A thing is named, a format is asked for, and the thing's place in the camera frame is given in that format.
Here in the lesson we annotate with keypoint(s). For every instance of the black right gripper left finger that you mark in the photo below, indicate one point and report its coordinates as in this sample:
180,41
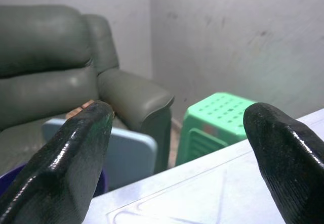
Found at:
63,173

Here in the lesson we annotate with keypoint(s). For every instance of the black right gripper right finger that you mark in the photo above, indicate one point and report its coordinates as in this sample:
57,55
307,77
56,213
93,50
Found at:
286,163

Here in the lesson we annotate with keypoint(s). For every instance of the dark blue plastic bin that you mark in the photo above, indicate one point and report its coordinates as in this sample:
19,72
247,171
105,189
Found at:
10,176

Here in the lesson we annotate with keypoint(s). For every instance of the light blue plastic board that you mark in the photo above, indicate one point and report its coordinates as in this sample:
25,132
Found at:
129,153

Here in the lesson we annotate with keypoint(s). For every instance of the green plastic stool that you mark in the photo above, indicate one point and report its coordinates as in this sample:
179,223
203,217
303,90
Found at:
215,125

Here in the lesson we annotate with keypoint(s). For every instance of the grey-green leather armchair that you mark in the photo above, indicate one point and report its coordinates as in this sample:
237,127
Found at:
76,64

